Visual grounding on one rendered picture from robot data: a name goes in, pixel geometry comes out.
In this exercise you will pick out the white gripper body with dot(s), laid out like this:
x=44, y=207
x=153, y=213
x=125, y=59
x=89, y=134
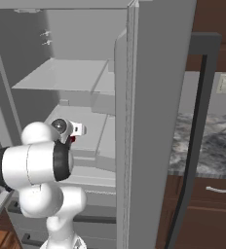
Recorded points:
x=79, y=129

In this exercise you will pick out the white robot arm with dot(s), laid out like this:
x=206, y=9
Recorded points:
x=37, y=163

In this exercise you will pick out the clear fridge shelf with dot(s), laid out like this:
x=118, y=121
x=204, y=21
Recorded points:
x=92, y=136
x=63, y=76

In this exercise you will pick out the grey fridge door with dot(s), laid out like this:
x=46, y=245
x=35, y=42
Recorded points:
x=157, y=129
x=1, y=97

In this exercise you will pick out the grey fridge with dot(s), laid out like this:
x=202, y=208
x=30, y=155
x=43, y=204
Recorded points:
x=79, y=32

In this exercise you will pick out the red soda can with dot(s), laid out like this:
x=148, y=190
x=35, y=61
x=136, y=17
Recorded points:
x=73, y=139

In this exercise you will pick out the brown drawer front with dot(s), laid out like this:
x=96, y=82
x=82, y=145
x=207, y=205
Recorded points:
x=215, y=197

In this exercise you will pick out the white wall socket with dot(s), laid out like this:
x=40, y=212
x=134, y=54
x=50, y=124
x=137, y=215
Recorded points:
x=224, y=83

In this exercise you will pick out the brown wall cabinet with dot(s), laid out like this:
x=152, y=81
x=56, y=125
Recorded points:
x=220, y=19

